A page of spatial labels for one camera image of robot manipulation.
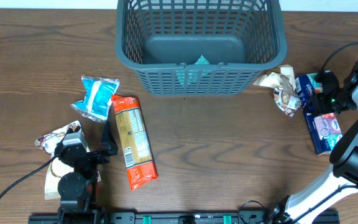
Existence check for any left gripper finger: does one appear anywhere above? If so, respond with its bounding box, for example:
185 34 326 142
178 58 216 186
63 125 81 140
99 121 118 156

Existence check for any orange cracker package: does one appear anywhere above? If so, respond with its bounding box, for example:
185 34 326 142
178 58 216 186
112 95 158 190

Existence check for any blue tissue multipack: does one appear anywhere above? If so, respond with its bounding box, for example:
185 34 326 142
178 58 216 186
295 73 342 155

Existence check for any beige snack bag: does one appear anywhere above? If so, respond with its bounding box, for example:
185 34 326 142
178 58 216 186
253 65 301 117

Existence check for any teal wipes packet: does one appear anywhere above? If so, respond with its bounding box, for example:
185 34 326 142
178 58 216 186
177 54 211 86

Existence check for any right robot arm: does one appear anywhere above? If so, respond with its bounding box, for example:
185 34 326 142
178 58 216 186
269 61 358 223

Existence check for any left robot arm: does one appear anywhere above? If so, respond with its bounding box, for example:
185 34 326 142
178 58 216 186
54 121 118 224

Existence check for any white brown snack bag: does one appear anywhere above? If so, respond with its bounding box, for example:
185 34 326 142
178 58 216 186
35 120 90 200

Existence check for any blue white snack packet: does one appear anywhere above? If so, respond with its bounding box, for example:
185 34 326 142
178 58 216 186
70 76 121 123

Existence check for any grey plastic basket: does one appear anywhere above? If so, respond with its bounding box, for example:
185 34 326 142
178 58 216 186
115 0 287 96

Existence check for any right black cable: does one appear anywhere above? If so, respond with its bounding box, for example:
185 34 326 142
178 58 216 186
318 42 358 75

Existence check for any black cable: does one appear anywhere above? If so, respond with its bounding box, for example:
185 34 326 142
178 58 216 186
0 156 59 224
318 42 358 75

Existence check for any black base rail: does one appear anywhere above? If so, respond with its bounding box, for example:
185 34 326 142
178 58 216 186
28 210 341 224

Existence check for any left black cable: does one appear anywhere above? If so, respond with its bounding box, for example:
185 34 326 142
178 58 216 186
0 156 59 224

